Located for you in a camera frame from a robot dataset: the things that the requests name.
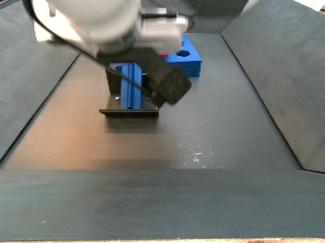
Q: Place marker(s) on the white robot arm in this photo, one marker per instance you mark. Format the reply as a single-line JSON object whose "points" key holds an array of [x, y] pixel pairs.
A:
{"points": [[114, 25]]}

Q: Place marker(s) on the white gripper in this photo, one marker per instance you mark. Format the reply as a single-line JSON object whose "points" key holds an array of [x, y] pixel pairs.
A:
{"points": [[162, 29]]}

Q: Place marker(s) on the blue shape-sorter block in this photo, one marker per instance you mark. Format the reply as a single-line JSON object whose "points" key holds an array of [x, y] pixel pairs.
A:
{"points": [[186, 58]]}

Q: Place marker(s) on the black curved fixture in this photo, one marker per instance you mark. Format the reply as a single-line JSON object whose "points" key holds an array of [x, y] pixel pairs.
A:
{"points": [[113, 110]]}

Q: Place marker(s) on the red hexagonal peg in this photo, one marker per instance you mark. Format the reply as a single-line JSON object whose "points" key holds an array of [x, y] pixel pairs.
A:
{"points": [[163, 55]]}

